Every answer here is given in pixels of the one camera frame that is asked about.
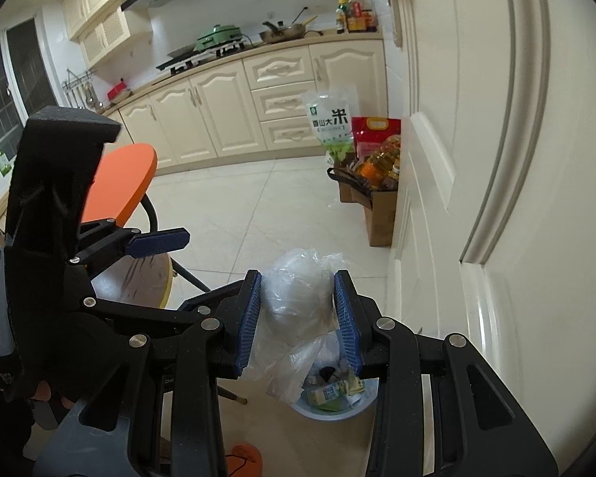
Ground hanging utensil rack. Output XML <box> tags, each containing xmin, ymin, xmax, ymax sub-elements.
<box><xmin>62</xmin><ymin>68</ymin><xmax>100</xmax><ymax>110</ymax></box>

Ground cream base cabinets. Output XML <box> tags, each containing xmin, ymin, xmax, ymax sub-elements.
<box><xmin>0</xmin><ymin>34</ymin><xmax>391</xmax><ymax>229</ymax></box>

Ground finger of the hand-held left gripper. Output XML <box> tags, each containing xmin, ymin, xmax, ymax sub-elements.
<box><xmin>68</xmin><ymin>217</ymin><xmax>191</xmax><ymax>273</ymax></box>
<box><xmin>81</xmin><ymin>278</ymin><xmax>249</xmax><ymax>339</ymax></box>

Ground black gas stove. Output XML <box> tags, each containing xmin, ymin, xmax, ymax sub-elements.
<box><xmin>156</xmin><ymin>42</ymin><xmax>246</xmax><ymax>73</ymax></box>

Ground metal frying pan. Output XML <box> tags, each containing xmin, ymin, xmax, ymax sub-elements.
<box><xmin>258</xmin><ymin>16</ymin><xmax>319</xmax><ymax>45</ymax></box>

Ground round wooden stool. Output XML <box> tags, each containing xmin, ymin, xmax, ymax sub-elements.
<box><xmin>90</xmin><ymin>253</ymin><xmax>174</xmax><ymax>309</ymax></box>

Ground blue trash bin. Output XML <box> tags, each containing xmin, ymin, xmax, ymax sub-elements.
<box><xmin>289</xmin><ymin>343</ymin><xmax>381</xmax><ymax>421</ymax></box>

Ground group of condiment bottles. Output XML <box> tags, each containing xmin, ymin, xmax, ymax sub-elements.
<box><xmin>335</xmin><ymin>0</ymin><xmax>378</xmax><ymax>35</ymax></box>

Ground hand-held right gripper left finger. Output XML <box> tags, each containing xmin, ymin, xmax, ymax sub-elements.
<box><xmin>32</xmin><ymin>268</ymin><xmax>262</xmax><ymax>477</ymax></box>

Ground yellow cooking oil bottle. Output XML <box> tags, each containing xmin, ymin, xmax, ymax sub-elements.
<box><xmin>360</xmin><ymin>136</ymin><xmax>403</xmax><ymax>186</ymax></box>

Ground red container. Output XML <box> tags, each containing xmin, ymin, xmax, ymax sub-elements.
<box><xmin>106</xmin><ymin>79</ymin><xmax>132</xmax><ymax>105</ymax></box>

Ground green electric cooking pot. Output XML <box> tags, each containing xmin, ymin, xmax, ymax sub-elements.
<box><xmin>195</xmin><ymin>22</ymin><xmax>249</xmax><ymax>51</ymax></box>

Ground orange slipper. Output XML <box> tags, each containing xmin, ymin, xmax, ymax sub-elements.
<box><xmin>226</xmin><ymin>443</ymin><xmax>265</xmax><ymax>477</ymax></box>

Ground person's left hand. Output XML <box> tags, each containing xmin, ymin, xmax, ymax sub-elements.
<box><xmin>32</xmin><ymin>380</ymin><xmax>77</xmax><ymax>411</ymax></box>

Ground white green rice bag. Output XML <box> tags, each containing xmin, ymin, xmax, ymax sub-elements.
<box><xmin>302</xmin><ymin>87</ymin><xmax>359</xmax><ymax>165</ymax></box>

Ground sliding window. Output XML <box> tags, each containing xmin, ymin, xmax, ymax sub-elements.
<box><xmin>0</xmin><ymin>17</ymin><xmax>63</xmax><ymax>160</ymax></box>

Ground white panel door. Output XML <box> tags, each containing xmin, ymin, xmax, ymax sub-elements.
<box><xmin>382</xmin><ymin>0</ymin><xmax>596</xmax><ymax>477</ymax></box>

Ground red rice bag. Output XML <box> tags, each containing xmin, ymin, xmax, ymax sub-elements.
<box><xmin>350</xmin><ymin>116</ymin><xmax>403</xmax><ymax>160</ymax></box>

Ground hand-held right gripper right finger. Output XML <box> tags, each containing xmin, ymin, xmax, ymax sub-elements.
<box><xmin>333</xmin><ymin>269</ymin><xmax>559</xmax><ymax>477</ymax></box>

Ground round table with orange cover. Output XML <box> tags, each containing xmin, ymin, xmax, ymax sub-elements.
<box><xmin>79</xmin><ymin>143</ymin><xmax>249</xmax><ymax>405</ymax></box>

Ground white plastic bag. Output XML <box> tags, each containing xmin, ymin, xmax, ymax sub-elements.
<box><xmin>241</xmin><ymin>247</ymin><xmax>359</xmax><ymax>404</ymax></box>

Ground narrow lattice door cabinet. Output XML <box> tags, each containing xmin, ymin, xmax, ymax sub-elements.
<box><xmin>79</xmin><ymin>7</ymin><xmax>132</xmax><ymax>68</ymax></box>

